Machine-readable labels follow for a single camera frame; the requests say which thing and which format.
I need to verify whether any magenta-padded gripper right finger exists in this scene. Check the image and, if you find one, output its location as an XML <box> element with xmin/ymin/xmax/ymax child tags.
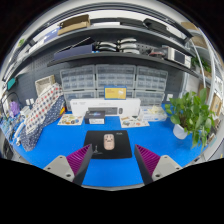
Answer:
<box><xmin>134</xmin><ymin>143</ymin><xmax>184</xmax><ymax>186</ymax></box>

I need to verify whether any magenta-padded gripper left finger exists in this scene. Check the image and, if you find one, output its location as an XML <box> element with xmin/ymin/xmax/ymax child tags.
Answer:
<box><xmin>43</xmin><ymin>143</ymin><xmax>94</xmax><ymax>186</ymax></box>

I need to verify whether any pink translucent computer mouse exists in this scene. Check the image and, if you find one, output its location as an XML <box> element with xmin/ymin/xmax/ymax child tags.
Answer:
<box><xmin>103</xmin><ymin>133</ymin><xmax>115</xmax><ymax>151</ymax></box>

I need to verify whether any black mouse pad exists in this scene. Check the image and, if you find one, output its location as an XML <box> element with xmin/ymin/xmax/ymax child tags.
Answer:
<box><xmin>83</xmin><ymin>129</ymin><xmax>133</xmax><ymax>160</ymax></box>

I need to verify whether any navy polka-dot cloth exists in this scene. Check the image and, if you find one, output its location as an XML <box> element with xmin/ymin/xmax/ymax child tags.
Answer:
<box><xmin>19</xmin><ymin>94</ymin><xmax>67</xmax><ymax>153</ymax></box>

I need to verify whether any small sticker sheet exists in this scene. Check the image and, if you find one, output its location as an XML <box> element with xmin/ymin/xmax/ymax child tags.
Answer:
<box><xmin>57</xmin><ymin>113</ymin><xmax>85</xmax><ymax>127</ymax></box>

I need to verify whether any white and blue tissue pack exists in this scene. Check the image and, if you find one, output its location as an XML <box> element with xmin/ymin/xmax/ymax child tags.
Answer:
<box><xmin>139</xmin><ymin>105</ymin><xmax>168</xmax><ymax>123</ymax></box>

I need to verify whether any wide sticker sheet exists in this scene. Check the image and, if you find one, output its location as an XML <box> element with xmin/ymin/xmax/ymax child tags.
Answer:
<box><xmin>119</xmin><ymin>114</ymin><xmax>151</xmax><ymax>129</ymax></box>

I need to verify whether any green plant in white pot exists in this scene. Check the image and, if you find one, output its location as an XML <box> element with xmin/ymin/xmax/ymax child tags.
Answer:
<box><xmin>164</xmin><ymin>88</ymin><xmax>218</xmax><ymax>153</ymax></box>

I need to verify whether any small black box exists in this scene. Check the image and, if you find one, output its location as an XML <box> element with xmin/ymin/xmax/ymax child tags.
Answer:
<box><xmin>83</xmin><ymin>110</ymin><xmax>107</xmax><ymax>125</ymax></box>

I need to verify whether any red and blue patterned cloth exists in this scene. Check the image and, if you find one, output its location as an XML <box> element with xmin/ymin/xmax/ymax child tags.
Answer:
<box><xmin>24</xmin><ymin>82</ymin><xmax>64</xmax><ymax>136</ymax></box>

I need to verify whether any white keyboard box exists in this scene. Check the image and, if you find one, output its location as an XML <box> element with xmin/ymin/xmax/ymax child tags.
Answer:
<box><xmin>69</xmin><ymin>97</ymin><xmax>142</xmax><ymax>118</ymax></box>

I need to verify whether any purple object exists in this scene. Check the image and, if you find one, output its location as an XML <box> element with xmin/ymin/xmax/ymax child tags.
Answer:
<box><xmin>8</xmin><ymin>100</ymin><xmax>21</xmax><ymax>118</ymax></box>

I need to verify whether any white basket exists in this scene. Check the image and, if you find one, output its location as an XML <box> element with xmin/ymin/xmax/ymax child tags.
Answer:
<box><xmin>34</xmin><ymin>74</ymin><xmax>57</xmax><ymax>97</ymax></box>

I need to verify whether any yellow box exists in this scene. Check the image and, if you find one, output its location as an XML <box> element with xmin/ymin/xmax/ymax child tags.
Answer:
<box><xmin>103</xmin><ymin>85</ymin><xmax>128</xmax><ymax>101</ymax></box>

